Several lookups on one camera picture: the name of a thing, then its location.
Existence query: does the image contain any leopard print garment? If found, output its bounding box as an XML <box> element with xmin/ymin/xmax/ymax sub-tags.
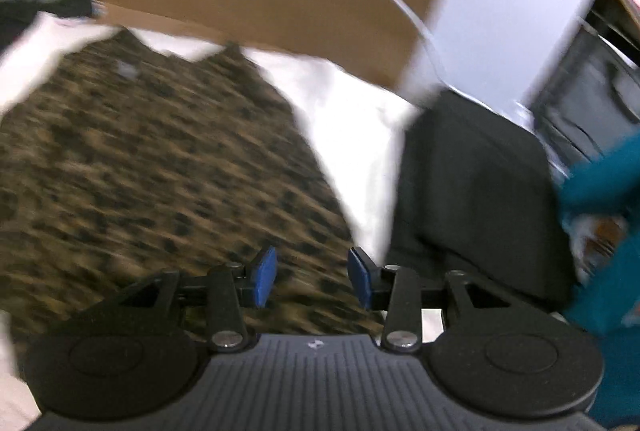
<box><xmin>0</xmin><ymin>28</ymin><xmax>386</xmax><ymax>344</ymax></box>

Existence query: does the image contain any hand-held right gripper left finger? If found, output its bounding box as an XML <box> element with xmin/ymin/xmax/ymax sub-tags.
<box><xmin>112</xmin><ymin>246</ymin><xmax>278</xmax><ymax>353</ymax></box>

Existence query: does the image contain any teal patterned cloth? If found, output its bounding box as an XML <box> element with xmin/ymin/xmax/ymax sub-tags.
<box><xmin>557</xmin><ymin>131</ymin><xmax>640</xmax><ymax>431</ymax></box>

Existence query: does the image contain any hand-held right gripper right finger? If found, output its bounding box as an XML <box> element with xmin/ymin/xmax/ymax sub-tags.
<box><xmin>347</xmin><ymin>247</ymin><xmax>518</xmax><ymax>353</ymax></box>

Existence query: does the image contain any grey bag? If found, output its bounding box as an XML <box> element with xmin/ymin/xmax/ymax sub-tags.
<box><xmin>532</xmin><ymin>18</ymin><xmax>640</xmax><ymax>172</ymax></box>

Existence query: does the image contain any black folded garment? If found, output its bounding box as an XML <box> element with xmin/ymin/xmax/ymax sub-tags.
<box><xmin>387</xmin><ymin>90</ymin><xmax>576</xmax><ymax>312</ymax></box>

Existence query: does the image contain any bear print bed sheet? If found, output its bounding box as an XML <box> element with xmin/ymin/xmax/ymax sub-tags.
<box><xmin>0</xmin><ymin>11</ymin><xmax>446</xmax><ymax>431</ymax></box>

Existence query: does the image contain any black cloth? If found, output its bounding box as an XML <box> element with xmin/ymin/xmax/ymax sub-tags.
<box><xmin>0</xmin><ymin>0</ymin><xmax>98</xmax><ymax>49</ymax></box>

